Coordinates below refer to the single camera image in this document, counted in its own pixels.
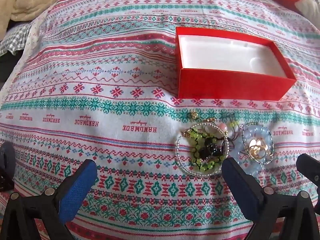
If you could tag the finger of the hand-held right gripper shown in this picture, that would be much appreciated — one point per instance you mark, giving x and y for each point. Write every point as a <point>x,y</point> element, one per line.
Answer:
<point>310,166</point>

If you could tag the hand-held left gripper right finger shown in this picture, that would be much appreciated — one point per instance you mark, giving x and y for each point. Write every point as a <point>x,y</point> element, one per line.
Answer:
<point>240,187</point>

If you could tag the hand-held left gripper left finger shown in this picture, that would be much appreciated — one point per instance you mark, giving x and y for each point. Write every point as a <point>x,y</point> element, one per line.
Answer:
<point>77,190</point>

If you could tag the gold rings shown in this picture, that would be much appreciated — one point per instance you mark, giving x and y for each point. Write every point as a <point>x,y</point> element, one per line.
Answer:
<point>252,152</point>

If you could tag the small rhinestone bangle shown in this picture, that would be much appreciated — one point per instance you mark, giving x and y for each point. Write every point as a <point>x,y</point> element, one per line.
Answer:
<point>271,150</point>

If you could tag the hoop earring with charm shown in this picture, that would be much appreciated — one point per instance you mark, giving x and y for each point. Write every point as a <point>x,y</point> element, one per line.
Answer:
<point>210,120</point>

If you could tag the small gold earring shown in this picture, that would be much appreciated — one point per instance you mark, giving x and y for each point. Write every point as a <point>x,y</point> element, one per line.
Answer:
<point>194,115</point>

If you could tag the red cardboard box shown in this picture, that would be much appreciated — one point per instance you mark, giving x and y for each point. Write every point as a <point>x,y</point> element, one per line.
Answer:
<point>225,85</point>

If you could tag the patterned red green cloth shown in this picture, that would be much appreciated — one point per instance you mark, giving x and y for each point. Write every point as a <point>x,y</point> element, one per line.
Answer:
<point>100,105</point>

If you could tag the grey checked cloth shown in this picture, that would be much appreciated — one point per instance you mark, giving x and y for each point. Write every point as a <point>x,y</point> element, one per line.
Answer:
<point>15,40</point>

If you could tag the beige fleece blanket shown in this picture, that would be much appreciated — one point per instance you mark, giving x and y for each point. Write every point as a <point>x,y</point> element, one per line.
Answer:
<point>37,0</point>

